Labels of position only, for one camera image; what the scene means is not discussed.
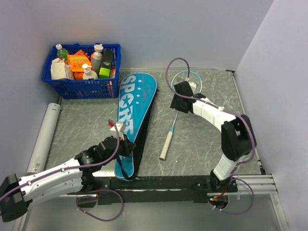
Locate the blue racket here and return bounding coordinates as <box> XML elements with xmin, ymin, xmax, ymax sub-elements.
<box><xmin>159</xmin><ymin>70</ymin><xmax>203</xmax><ymax>161</ymax></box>

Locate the blue SPORT racket cover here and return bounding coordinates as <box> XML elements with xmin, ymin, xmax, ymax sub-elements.
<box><xmin>115</xmin><ymin>73</ymin><xmax>157</xmax><ymax>181</ymax></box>

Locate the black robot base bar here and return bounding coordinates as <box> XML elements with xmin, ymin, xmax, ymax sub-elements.
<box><xmin>92</xmin><ymin>175</ymin><xmax>238</xmax><ymax>203</ymax></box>

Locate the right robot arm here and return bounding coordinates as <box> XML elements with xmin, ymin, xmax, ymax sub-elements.
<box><xmin>170</xmin><ymin>81</ymin><xmax>257</xmax><ymax>192</ymax></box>

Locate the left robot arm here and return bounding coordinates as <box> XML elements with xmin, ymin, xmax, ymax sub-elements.
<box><xmin>0</xmin><ymin>136</ymin><xmax>136</xmax><ymax>222</ymax></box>

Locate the blue plastic shopping basket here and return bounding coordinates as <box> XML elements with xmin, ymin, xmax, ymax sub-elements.
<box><xmin>41</xmin><ymin>43</ymin><xmax>121</xmax><ymax>99</ymax></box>

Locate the black and green box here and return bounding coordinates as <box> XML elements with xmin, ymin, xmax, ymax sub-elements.
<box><xmin>99</xmin><ymin>49</ymin><xmax>114</xmax><ymax>78</ymax></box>

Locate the small white pump bottle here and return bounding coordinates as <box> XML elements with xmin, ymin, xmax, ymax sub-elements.
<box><xmin>82</xmin><ymin>64</ymin><xmax>98</xmax><ymax>80</ymax></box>

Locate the orange round item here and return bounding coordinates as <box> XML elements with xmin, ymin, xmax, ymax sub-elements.
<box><xmin>74</xmin><ymin>72</ymin><xmax>84</xmax><ymax>80</ymax></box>

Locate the grey bottle white pump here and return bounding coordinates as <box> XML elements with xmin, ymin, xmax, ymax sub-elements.
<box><xmin>91</xmin><ymin>44</ymin><xmax>103</xmax><ymax>76</ymax></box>

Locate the orange snack box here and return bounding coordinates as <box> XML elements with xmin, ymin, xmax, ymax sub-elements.
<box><xmin>67</xmin><ymin>55</ymin><xmax>91</xmax><ymax>72</ymax></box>

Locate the beige cloth bag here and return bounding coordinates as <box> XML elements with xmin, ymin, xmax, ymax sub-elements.
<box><xmin>51</xmin><ymin>58</ymin><xmax>74</xmax><ymax>80</ymax></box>

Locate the green bottle white cap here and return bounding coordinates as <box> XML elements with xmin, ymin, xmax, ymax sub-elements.
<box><xmin>55</xmin><ymin>44</ymin><xmax>69</xmax><ymax>61</ymax></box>

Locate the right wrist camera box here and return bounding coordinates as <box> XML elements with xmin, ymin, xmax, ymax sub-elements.
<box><xmin>186</xmin><ymin>78</ymin><xmax>197</xmax><ymax>93</ymax></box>

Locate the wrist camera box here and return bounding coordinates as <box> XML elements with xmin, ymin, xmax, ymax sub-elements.
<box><xmin>186</xmin><ymin>78</ymin><xmax>197</xmax><ymax>93</ymax></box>
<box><xmin>108</xmin><ymin>120</ymin><xmax>126</xmax><ymax>140</ymax></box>

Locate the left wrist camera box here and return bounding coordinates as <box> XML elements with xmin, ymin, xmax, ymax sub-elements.
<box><xmin>108</xmin><ymin>120</ymin><xmax>126</xmax><ymax>140</ymax></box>

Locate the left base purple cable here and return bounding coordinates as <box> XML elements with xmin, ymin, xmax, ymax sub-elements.
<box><xmin>76</xmin><ymin>189</ymin><xmax>124</xmax><ymax>221</ymax></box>

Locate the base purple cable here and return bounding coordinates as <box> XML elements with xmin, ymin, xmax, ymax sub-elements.
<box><xmin>76</xmin><ymin>189</ymin><xmax>124</xmax><ymax>221</ymax></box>
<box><xmin>208</xmin><ymin>177</ymin><xmax>255</xmax><ymax>215</ymax></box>

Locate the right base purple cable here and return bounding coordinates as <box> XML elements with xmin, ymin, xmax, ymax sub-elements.
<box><xmin>208</xmin><ymin>177</ymin><xmax>255</xmax><ymax>215</ymax></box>

